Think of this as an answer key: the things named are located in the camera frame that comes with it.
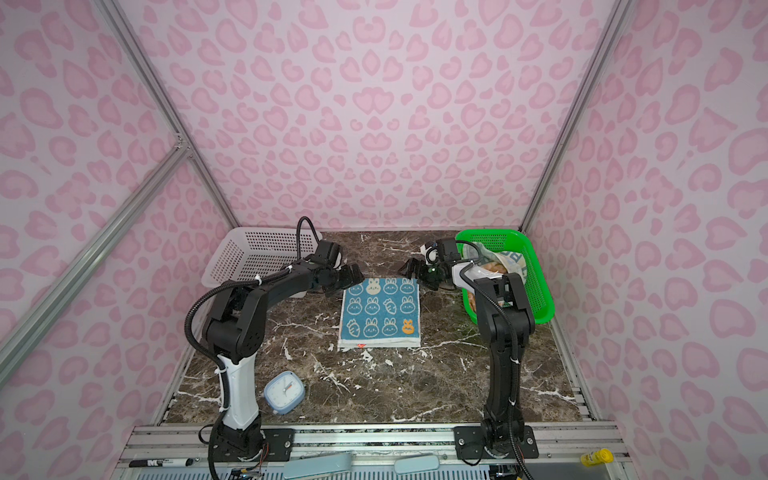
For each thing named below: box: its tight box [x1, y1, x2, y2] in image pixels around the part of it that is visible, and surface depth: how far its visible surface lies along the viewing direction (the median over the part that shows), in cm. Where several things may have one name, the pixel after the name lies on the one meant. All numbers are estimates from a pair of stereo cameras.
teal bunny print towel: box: [338, 278, 421, 348], surface depth 97 cm
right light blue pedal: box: [394, 455, 440, 474], surface depth 70 cm
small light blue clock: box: [264, 371, 306, 415], surface depth 80 cm
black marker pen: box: [129, 458, 194, 468], surface depth 72 cm
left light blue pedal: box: [283, 452, 353, 480], surface depth 72 cm
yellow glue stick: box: [580, 448, 615, 467], surface depth 66 cm
